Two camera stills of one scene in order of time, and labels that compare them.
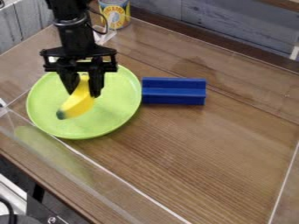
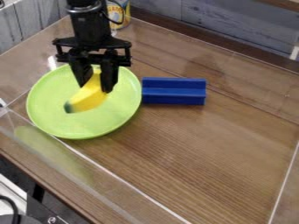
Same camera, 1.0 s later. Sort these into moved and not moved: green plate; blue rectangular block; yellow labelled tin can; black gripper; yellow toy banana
Moved: black gripper; yellow toy banana
Not moved: blue rectangular block; green plate; yellow labelled tin can
